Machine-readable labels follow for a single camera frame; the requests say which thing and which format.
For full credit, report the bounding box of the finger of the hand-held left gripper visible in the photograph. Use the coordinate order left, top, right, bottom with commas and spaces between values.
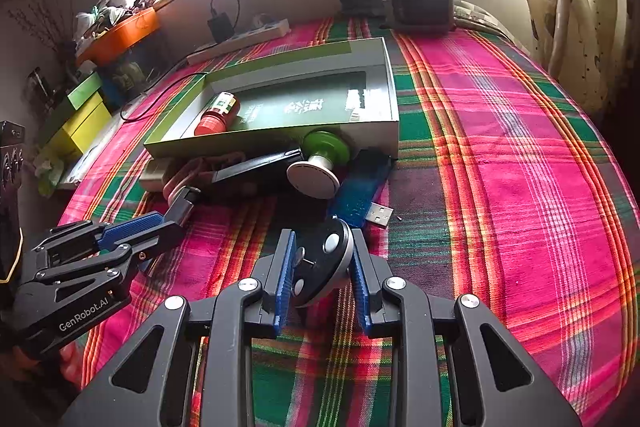
32, 212, 168, 258
20, 187, 202, 303

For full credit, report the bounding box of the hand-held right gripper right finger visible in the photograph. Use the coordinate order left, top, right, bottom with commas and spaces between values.
350, 227, 583, 427

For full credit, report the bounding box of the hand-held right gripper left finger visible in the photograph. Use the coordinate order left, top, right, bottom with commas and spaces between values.
60, 229, 298, 427

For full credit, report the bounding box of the black round metal disc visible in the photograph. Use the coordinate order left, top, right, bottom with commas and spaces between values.
290, 217, 355, 308

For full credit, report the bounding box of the blue translucent usb device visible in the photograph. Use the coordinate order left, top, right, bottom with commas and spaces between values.
327, 148, 396, 228

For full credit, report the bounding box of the green and white knob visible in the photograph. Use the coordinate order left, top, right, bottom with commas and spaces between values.
286, 129, 351, 200

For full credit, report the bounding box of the green cardboard box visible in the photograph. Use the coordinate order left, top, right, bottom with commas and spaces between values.
142, 37, 401, 160

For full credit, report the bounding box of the person's left hand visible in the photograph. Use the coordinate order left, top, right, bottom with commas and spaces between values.
10, 337, 96, 390

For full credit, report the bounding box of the white rectangular block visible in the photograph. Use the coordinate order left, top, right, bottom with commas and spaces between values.
139, 159, 173, 192

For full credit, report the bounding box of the light green plastic bag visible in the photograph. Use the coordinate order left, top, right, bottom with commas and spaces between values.
34, 156, 67, 198

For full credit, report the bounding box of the green and yellow storage box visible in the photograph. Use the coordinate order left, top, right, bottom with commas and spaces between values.
37, 72, 113, 158

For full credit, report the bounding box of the brown bottle with red cap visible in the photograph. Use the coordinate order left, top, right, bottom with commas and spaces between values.
194, 91, 242, 136

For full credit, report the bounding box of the dark glass tank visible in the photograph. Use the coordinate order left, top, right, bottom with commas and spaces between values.
97, 39, 168, 108

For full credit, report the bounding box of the orange tray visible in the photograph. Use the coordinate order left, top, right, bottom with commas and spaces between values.
75, 7, 161, 65

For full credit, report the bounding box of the plaid blanket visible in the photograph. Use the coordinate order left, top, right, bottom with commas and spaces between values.
57, 14, 640, 427

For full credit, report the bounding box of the assorted clutter pile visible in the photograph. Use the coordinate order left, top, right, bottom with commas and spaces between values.
75, 0, 156, 42

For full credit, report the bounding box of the black charger adapter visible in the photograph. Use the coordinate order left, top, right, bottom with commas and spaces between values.
207, 9, 236, 44

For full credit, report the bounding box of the white power strip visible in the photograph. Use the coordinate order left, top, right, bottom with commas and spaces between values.
186, 18, 291, 65

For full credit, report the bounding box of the dark patterned pouch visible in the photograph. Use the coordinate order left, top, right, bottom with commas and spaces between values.
335, 0, 386, 18

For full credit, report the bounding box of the heart print curtain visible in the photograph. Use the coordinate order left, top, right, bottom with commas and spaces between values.
515, 0, 636, 118

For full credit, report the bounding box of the pink strap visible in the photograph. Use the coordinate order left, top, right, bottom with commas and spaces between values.
175, 154, 246, 188

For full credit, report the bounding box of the black charging cable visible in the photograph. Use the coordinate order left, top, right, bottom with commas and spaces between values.
119, 0, 242, 124

